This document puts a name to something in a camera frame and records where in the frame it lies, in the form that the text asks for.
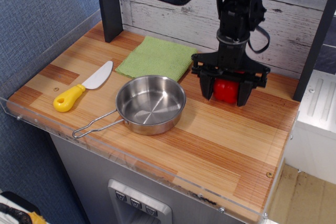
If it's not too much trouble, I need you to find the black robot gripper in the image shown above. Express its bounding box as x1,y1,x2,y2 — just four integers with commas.
192,39,270,106

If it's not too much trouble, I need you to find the red toy bell pepper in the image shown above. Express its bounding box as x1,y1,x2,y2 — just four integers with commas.
213,71,245,104

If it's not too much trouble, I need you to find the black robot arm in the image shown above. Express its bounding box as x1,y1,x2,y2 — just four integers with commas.
192,0,270,106

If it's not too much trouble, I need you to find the yellow object bottom left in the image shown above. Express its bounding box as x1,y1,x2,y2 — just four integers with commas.
28,212,47,224

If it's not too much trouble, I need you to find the green folded cloth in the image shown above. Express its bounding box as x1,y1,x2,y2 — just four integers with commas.
115,36,197,81

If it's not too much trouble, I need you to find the white ribbed appliance at right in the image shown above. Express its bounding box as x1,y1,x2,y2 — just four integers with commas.
285,70,335,184

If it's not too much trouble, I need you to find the grey cabinet with dispenser panel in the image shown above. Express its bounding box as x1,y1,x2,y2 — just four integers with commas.
48,132,253,224

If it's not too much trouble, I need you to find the stainless steel pot with handle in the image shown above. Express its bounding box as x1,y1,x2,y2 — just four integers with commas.
72,75,186,138

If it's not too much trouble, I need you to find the dark right vertical post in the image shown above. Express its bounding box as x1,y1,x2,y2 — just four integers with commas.
293,0,335,102

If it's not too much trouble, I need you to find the dark vertical post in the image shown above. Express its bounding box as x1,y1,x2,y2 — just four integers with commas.
293,0,335,102
99,0,123,42

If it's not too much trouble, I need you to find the clear acrylic guard rail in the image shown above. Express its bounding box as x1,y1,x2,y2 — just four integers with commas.
0,8,301,222

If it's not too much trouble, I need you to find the yellow-handled toy knife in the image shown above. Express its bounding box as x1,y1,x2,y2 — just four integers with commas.
53,61,113,112

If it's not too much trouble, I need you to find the dark left vertical post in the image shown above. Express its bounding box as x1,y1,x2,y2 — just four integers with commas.
99,0,123,42

